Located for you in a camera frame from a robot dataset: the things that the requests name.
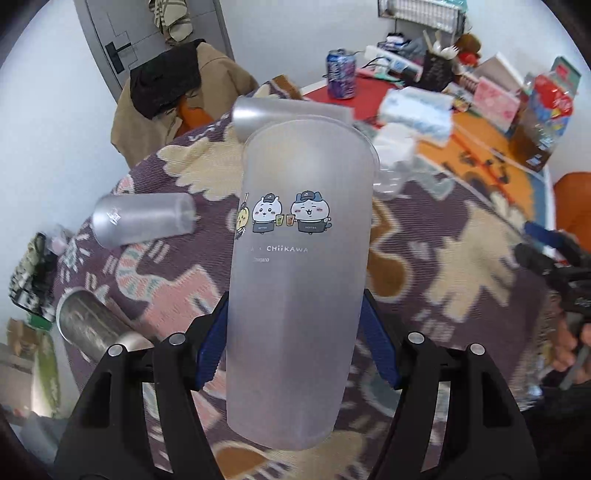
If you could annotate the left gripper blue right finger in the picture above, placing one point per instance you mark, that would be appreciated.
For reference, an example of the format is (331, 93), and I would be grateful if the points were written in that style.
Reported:
(383, 349)

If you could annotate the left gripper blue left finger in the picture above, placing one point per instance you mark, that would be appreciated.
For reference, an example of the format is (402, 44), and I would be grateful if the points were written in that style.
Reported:
(210, 350)

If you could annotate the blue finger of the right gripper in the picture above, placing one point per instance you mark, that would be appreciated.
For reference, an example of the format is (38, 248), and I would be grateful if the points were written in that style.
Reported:
(531, 259)
(551, 238)

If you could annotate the frosted cartoon print plastic cup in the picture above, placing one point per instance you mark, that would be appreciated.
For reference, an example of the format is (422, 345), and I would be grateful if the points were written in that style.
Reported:
(298, 272)

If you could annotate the dark paper coffee cup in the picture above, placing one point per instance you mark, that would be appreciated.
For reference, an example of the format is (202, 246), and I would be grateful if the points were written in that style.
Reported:
(87, 324)

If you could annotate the frosted plastic cup left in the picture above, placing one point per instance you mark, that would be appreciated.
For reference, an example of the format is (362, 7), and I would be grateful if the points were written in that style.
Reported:
(125, 219)

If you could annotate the frosted plastic cup rear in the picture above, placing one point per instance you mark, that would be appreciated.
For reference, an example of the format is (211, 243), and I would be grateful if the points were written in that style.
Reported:
(250, 114)

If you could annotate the person's right hand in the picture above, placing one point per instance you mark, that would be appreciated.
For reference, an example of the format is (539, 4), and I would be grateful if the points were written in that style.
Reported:
(564, 343)

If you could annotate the orange cartoon table mat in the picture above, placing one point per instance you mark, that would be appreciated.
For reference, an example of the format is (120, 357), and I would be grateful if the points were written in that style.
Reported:
(478, 153)

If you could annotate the red snack bag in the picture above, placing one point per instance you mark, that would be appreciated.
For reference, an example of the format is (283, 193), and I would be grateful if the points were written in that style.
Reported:
(551, 103)

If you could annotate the brown liquid plastic bottle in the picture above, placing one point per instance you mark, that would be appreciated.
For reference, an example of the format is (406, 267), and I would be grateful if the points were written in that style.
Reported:
(531, 144)

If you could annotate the pink floral box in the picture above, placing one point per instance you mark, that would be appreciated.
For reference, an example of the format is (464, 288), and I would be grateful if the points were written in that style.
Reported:
(495, 104)

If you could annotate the green bag on floor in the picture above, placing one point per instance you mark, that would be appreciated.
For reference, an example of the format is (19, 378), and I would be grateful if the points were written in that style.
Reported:
(45, 390)

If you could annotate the white tissue pack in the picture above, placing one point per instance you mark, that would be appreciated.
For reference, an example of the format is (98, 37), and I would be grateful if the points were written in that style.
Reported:
(429, 114)

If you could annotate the clear empty plastic bottle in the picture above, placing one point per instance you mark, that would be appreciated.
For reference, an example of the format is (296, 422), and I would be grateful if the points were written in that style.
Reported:
(396, 145)

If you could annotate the black shoe rack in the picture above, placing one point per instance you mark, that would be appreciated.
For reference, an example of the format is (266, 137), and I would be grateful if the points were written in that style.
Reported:
(31, 284)

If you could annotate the cardboard box on floor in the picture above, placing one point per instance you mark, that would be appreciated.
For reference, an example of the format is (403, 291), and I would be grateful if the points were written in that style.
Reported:
(22, 339)

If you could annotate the black utensil holder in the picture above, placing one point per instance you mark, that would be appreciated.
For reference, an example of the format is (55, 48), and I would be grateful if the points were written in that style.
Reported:
(437, 73)

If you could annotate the brown plush toy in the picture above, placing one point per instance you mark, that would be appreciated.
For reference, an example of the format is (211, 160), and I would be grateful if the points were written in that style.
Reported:
(469, 47)

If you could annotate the white power strip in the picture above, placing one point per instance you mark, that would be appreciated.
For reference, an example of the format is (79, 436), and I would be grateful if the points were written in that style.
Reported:
(396, 63)

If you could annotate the black garment on chair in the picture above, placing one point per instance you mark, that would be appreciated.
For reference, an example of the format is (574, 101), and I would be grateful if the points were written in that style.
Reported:
(157, 85)

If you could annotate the purple soda can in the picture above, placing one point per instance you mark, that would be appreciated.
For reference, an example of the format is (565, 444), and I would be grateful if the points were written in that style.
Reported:
(341, 74)

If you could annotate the grey door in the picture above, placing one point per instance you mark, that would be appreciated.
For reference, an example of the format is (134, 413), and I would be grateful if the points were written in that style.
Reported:
(122, 35)

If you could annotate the plaid scarf on door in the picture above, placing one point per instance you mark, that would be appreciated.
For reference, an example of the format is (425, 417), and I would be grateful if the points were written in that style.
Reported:
(172, 19)

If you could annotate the black wire basket shelf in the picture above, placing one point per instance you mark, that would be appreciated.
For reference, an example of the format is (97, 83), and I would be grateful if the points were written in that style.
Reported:
(446, 16)

